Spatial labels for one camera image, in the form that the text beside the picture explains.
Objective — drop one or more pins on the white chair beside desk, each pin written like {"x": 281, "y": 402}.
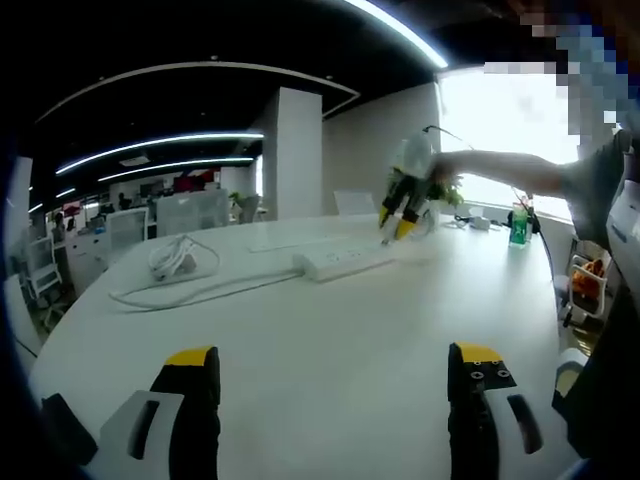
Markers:
{"x": 590, "y": 300}

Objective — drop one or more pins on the white chair behind desk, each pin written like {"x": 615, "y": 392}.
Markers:
{"x": 355, "y": 202}

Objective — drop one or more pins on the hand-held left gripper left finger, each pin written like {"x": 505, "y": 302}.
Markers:
{"x": 197, "y": 415}

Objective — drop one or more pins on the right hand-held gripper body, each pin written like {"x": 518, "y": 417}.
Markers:
{"x": 415, "y": 157}

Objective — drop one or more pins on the white power strip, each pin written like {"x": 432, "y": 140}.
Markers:
{"x": 335, "y": 265}

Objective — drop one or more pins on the long ceiling light strip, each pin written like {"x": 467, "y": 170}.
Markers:
{"x": 160, "y": 145}

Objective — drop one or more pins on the white office chair with wheels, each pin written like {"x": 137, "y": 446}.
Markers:
{"x": 45, "y": 280}

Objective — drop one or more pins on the green bottle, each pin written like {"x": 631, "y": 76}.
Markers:
{"x": 520, "y": 227}

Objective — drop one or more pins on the bright window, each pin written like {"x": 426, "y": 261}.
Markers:
{"x": 500, "y": 115}

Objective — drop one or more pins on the white chest-worn device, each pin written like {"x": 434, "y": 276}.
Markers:
{"x": 625, "y": 225}

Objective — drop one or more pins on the white charger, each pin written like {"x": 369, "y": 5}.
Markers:
{"x": 388, "y": 240}

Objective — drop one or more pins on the short ceiling light strip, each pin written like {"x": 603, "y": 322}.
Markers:
{"x": 175, "y": 166}

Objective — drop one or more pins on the white chair armrest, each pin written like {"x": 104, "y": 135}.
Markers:
{"x": 570, "y": 370}

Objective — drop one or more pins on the small white desk device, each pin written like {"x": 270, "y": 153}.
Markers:
{"x": 477, "y": 222}

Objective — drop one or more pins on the white mesh office chair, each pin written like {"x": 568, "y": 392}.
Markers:
{"x": 127, "y": 230}

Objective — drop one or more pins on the green potted plant white pot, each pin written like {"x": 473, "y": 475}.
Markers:
{"x": 450, "y": 192}

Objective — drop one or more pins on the orange cloth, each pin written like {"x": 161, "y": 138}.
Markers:
{"x": 589, "y": 275}

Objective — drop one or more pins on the grey mesh office chair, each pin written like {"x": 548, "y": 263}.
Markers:
{"x": 192, "y": 212}

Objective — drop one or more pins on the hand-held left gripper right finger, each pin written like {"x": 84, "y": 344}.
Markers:
{"x": 467, "y": 420}

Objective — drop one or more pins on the white desk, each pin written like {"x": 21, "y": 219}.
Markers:
{"x": 325, "y": 340}

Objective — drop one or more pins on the person's right hand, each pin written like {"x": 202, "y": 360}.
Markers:
{"x": 445, "y": 167}

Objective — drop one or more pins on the wide ceiling light strip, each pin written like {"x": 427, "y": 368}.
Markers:
{"x": 405, "y": 30}

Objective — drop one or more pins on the person's clothing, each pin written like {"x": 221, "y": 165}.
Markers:
{"x": 615, "y": 360}

